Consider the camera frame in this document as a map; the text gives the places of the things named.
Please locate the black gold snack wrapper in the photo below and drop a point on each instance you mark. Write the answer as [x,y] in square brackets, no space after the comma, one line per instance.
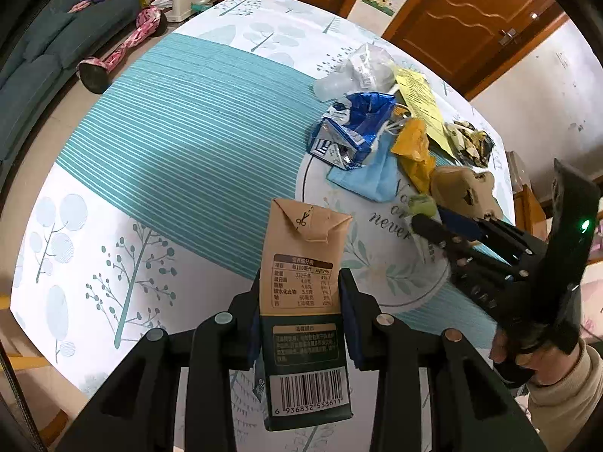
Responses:
[471,147]

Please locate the yellow paper leaflet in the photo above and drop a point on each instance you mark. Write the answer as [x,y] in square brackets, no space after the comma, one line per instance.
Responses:
[420,100]

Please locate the dark teal sofa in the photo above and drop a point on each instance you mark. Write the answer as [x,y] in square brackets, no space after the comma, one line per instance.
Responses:
[63,33]

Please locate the brown cardboard cup carrier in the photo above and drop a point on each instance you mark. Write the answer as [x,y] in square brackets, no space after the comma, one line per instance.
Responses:
[464,191]

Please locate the blue white snack bag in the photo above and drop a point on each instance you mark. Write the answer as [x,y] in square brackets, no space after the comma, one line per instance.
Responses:
[345,134]

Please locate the teal white patterned tablecloth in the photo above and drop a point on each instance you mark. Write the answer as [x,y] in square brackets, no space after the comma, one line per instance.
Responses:
[155,211]

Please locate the green brown milk carton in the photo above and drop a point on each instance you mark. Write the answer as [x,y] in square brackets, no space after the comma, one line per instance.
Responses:
[303,360]

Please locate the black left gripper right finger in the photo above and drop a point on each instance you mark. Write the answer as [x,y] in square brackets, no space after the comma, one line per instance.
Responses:
[470,408]

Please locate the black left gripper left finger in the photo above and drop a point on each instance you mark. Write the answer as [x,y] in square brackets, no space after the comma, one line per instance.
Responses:
[135,408]

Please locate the wooden door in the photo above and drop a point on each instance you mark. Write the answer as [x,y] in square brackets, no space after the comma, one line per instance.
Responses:
[468,43]

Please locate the clear plastic bottle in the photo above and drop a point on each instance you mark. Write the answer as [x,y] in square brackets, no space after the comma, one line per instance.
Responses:
[368,69]

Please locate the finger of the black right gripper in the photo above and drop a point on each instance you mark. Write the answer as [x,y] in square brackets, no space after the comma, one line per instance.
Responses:
[504,239]
[460,251]

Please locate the pink hoverboard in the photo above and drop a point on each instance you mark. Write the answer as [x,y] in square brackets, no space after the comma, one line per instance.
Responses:
[94,73]

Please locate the person right hand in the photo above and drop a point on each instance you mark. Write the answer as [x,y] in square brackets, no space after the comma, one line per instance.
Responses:
[549,363]

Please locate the orange yellow wrapper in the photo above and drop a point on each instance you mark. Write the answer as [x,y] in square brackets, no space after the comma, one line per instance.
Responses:
[412,151]

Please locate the light blue face mask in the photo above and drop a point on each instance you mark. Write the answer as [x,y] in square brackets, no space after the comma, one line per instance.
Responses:
[376,181]

